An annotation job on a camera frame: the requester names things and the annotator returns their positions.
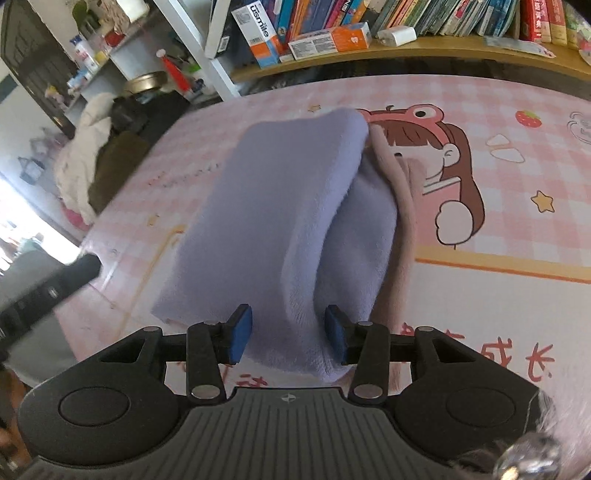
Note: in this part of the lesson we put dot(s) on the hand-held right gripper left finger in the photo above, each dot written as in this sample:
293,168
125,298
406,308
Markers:
241,334

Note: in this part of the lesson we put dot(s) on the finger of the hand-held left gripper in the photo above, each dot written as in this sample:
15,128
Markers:
78,272

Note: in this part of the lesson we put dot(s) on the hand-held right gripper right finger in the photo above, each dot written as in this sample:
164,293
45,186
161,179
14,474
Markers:
334,334

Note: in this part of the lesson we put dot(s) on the pink knit garment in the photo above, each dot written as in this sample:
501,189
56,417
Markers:
404,230

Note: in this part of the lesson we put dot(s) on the purple knit garment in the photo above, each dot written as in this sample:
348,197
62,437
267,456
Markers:
277,207

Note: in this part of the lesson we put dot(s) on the white coat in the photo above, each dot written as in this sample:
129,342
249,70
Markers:
83,161

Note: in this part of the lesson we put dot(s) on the black bag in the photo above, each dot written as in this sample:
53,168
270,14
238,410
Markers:
152,108

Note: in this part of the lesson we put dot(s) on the golden bowl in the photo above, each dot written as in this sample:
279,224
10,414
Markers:
145,83

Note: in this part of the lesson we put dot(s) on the pink printed desk mat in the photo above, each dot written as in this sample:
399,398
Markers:
508,207

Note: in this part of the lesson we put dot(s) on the white lotion bottle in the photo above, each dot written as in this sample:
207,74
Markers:
85,55

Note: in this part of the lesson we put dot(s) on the dark wooden cabinet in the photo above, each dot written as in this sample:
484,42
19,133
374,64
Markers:
32,60

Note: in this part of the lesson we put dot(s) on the red bottle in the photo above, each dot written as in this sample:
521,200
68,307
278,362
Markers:
175,74

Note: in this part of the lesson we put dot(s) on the white and green cup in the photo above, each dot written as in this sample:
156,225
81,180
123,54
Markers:
196,83

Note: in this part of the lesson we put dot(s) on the clear plastic film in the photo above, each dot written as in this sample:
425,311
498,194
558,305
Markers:
526,457

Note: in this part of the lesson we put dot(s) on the red jar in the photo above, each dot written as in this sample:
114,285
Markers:
114,38

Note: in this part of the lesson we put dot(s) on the brown patterned ornament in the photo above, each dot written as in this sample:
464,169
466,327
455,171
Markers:
108,11

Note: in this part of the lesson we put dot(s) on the green plant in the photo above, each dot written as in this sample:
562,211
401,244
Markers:
81,9

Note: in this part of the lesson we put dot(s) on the white canvas bag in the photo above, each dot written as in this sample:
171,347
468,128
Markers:
134,9

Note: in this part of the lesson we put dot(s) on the thick book with dark cover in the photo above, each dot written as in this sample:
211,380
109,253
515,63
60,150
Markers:
217,27

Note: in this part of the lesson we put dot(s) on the orange and white flat box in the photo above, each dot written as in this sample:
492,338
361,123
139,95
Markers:
332,41

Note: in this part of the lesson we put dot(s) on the white charger adapter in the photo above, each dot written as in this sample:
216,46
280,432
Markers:
397,36

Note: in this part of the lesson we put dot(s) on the row of colourful books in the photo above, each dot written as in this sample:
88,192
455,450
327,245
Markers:
438,16

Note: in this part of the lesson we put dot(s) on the paper card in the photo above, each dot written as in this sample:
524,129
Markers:
521,46

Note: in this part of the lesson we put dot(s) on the colourful flower ornament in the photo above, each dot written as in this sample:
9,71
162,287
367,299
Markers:
581,27

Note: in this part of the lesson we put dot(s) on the wooden bookshelf with white frame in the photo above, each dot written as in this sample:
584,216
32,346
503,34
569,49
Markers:
438,48

